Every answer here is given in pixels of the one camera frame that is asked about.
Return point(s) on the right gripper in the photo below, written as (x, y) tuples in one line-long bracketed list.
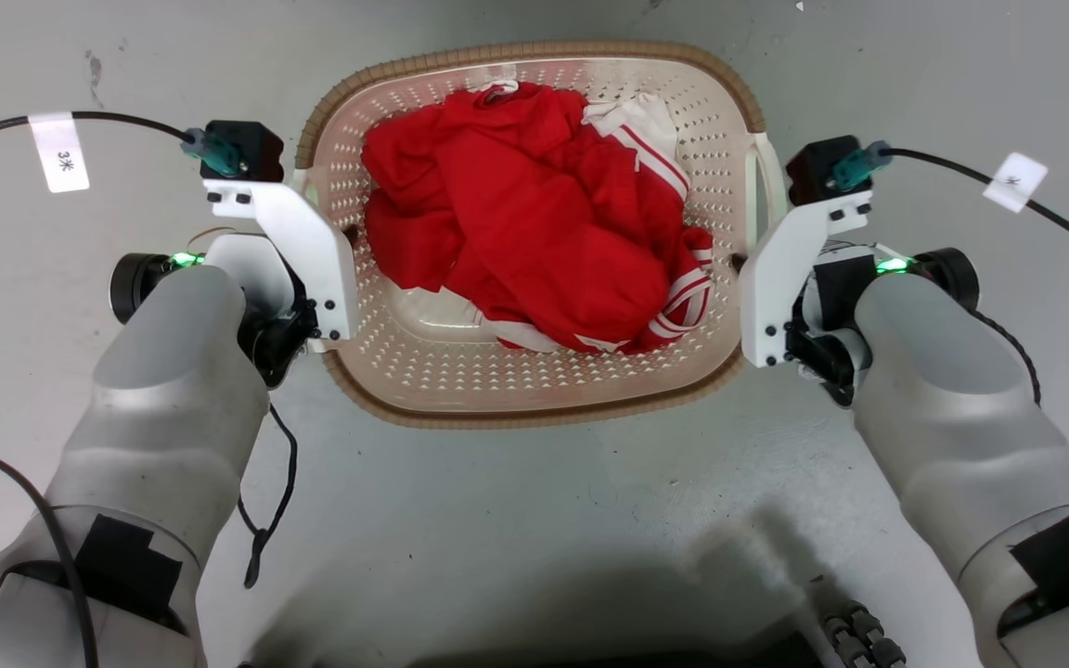
[(822, 348)]

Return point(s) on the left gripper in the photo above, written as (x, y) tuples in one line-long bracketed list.
[(279, 325)]

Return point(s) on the beige plastic laundry basket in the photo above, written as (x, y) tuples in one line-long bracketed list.
[(423, 366)]

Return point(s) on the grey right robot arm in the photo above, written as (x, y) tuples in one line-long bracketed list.
[(952, 436)]

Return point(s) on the dark robot base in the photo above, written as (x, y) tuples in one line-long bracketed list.
[(590, 657)]

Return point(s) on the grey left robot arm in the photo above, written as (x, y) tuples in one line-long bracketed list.
[(154, 417)]

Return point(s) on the white left camera bracket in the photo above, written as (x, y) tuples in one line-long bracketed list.
[(307, 241)]

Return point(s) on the white camera bracket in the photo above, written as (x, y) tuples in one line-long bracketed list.
[(307, 241), (780, 278)]

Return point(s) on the white right camera bracket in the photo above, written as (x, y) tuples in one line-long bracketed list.
[(780, 278)]

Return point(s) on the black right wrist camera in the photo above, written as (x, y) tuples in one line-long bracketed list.
[(813, 172)]

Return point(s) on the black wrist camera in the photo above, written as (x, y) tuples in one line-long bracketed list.
[(256, 144), (813, 172)]

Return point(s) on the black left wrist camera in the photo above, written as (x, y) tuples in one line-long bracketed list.
[(256, 144)]

